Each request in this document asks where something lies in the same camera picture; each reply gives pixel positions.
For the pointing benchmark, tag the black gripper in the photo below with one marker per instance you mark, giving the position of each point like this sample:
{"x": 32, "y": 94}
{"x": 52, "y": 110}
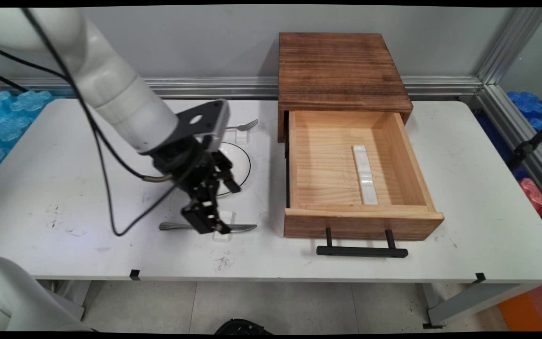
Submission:
{"x": 186, "y": 169}

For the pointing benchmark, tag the steel table knife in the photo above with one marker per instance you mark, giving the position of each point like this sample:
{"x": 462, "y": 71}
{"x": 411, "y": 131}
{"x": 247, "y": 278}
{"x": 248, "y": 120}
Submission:
{"x": 172, "y": 226}

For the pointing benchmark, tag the white plate black rim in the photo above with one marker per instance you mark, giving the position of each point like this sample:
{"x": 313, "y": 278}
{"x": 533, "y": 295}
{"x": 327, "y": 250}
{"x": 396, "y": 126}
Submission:
{"x": 240, "y": 162}

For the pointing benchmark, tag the white ceramic cutlery rest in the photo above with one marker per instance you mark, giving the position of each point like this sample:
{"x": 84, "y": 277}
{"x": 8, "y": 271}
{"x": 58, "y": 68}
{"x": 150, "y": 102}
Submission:
{"x": 360, "y": 157}
{"x": 226, "y": 238}
{"x": 243, "y": 137}
{"x": 369, "y": 190}

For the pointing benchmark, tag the steel fork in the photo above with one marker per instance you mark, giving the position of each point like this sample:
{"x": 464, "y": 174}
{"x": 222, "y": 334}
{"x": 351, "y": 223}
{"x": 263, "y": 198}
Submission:
{"x": 247, "y": 125}

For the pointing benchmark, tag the black table clip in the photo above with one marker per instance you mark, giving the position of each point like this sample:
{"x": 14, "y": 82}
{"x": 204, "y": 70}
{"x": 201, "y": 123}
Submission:
{"x": 134, "y": 275}
{"x": 480, "y": 278}

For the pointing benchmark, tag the light wooden drawer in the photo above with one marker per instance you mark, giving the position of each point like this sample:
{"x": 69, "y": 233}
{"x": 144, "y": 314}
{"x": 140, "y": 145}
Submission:
{"x": 327, "y": 160}

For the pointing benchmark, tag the black round floor object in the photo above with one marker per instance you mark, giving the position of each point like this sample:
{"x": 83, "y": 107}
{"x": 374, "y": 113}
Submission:
{"x": 240, "y": 327}

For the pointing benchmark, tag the dark wooden cabinet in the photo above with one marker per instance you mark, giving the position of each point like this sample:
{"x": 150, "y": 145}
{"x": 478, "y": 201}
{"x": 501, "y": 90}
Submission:
{"x": 341, "y": 66}

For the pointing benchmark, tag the blue bubble wrap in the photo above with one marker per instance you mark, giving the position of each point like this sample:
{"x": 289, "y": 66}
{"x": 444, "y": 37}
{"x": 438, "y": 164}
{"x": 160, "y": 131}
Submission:
{"x": 527, "y": 103}
{"x": 3, "y": 127}

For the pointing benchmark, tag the black stand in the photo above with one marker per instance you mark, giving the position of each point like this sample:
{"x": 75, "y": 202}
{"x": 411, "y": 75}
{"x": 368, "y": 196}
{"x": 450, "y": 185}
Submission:
{"x": 527, "y": 148}

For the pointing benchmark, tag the red plastic bag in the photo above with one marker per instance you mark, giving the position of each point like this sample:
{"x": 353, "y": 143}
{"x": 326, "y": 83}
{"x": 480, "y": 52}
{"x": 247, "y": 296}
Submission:
{"x": 534, "y": 193}

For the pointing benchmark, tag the orange box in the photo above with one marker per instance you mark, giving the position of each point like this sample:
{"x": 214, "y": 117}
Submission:
{"x": 530, "y": 310}

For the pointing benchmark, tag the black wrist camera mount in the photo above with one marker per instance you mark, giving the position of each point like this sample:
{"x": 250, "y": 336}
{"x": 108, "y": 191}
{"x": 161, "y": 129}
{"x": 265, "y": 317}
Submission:
{"x": 205, "y": 120}

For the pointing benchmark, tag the aluminium frame rail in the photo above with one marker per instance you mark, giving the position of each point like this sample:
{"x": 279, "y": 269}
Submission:
{"x": 205, "y": 86}
{"x": 520, "y": 127}

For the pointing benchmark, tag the aluminium frame post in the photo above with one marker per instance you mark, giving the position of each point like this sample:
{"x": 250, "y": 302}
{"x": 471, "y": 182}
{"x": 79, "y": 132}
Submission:
{"x": 511, "y": 42}

